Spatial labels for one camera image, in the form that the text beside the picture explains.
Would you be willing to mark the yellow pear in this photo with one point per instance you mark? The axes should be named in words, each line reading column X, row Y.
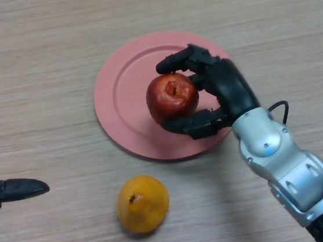
column 145, row 210

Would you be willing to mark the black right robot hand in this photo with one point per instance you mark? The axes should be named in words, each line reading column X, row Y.
column 227, row 87

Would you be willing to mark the pink round plate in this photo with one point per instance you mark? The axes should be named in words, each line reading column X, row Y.
column 126, row 116

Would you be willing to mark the red apple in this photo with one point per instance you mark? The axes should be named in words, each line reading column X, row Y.
column 168, row 102

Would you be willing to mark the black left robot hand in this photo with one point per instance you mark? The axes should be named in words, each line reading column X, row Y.
column 17, row 190

